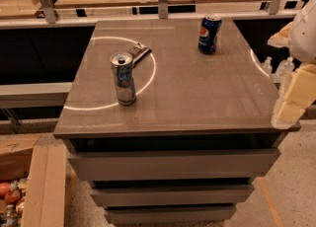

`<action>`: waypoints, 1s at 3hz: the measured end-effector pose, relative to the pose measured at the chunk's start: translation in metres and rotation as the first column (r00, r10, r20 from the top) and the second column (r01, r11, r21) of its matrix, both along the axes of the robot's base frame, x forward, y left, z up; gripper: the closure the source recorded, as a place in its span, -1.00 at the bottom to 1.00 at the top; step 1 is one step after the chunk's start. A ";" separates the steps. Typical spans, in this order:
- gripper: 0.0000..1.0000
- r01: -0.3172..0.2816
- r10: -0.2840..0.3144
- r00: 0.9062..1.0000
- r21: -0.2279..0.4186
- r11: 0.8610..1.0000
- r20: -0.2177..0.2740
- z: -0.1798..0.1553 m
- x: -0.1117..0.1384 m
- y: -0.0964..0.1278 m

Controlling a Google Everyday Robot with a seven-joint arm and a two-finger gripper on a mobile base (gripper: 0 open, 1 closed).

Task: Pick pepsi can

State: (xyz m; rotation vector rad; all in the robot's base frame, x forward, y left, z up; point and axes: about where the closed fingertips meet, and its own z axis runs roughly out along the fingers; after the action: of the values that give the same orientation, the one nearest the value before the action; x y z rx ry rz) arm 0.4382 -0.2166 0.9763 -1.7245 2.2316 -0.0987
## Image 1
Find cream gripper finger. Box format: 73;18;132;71
276;103;305;123
285;64;316;109

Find blue pepsi can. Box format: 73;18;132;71
197;15;222;54

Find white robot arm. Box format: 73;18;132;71
268;0;316;129

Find silver red bull can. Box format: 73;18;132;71
110;52;136;106

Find clear bottle right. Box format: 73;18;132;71
275;56;294;81

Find clear bottle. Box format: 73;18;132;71
275;56;294;81
262;56;273;75

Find clear bottle left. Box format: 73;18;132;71
262;56;273;75

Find grey drawer cabinet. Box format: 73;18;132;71
53;18;302;225

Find dark snack bar wrapper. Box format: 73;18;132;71
128;43;151;64

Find cardboard box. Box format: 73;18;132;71
0;133;66;227

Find metal bracket left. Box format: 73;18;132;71
39;0;57;24

